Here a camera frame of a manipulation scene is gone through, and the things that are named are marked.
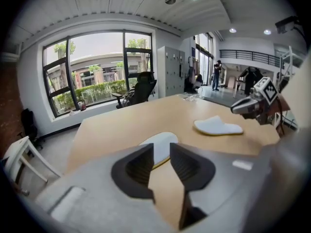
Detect white slipper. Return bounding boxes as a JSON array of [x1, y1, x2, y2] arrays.
[[138, 132, 179, 167], [193, 115, 244, 136]]

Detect black balcony railing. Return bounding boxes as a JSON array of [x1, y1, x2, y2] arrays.
[[220, 49, 284, 69]]

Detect ceiling mounted camera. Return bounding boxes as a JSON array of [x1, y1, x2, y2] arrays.
[[275, 16, 299, 35]]

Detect wooden table with white legs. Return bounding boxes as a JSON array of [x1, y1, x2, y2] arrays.
[[64, 93, 292, 230]]

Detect clear plastic bag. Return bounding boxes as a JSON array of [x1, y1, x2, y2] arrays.
[[181, 92, 205, 103]]

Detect black office chair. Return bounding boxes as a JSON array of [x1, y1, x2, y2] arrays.
[[112, 71, 158, 109]]

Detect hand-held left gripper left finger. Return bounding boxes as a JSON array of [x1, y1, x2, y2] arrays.
[[35, 143, 180, 233]]

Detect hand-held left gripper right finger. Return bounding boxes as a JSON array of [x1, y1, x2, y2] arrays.
[[169, 142, 270, 230]]

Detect grey locker cabinet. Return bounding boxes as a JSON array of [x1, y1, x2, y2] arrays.
[[157, 46, 187, 99]]

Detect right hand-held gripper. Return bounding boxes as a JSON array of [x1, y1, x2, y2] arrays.
[[230, 76, 279, 125]]

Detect black framed window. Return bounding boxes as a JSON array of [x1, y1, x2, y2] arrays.
[[42, 30, 153, 118]]

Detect white desk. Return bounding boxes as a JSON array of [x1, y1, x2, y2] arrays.
[[2, 136, 63, 184]]

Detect black chair with backpack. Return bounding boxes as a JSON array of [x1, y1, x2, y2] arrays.
[[18, 108, 46, 151]]

